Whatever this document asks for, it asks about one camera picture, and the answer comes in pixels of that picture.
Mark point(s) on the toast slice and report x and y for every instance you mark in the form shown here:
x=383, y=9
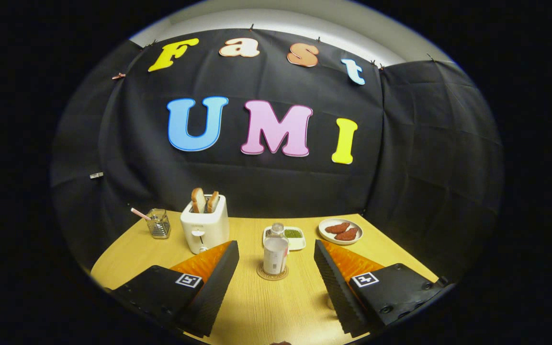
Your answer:
x=198, y=200
x=212, y=202

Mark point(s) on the pink clothespin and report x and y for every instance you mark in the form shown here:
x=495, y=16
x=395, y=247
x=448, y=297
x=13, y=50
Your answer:
x=118, y=76

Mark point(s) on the white round plate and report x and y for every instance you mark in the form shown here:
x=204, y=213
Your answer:
x=326, y=236

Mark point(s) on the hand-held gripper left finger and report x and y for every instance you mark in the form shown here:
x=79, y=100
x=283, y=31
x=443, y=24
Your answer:
x=216, y=285

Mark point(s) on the wooden table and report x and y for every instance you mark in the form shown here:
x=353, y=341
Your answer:
x=276, y=311

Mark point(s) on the round cork coaster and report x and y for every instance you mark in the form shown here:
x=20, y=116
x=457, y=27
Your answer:
x=272, y=278

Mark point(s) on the white clip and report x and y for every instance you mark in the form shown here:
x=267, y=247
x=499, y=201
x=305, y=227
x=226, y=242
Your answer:
x=96, y=175

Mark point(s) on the brown meat piece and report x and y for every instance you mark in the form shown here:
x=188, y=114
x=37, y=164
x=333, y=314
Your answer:
x=347, y=235
x=337, y=227

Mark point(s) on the white toaster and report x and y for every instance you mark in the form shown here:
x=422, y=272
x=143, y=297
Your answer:
x=206, y=230

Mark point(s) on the pink straw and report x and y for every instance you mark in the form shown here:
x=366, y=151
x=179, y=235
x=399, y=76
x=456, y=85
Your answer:
x=139, y=213

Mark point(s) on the black table edge clamp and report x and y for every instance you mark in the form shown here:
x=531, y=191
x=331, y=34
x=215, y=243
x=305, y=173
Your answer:
x=443, y=281

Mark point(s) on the clear juice bottle white label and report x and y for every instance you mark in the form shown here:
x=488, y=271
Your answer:
x=275, y=256

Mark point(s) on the small glass jar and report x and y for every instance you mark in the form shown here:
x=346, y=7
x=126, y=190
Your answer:
x=159, y=225

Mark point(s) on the white divided dish with grains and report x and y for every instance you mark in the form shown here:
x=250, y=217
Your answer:
x=296, y=238

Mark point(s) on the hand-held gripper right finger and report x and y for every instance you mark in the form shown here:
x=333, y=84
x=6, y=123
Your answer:
x=333, y=282

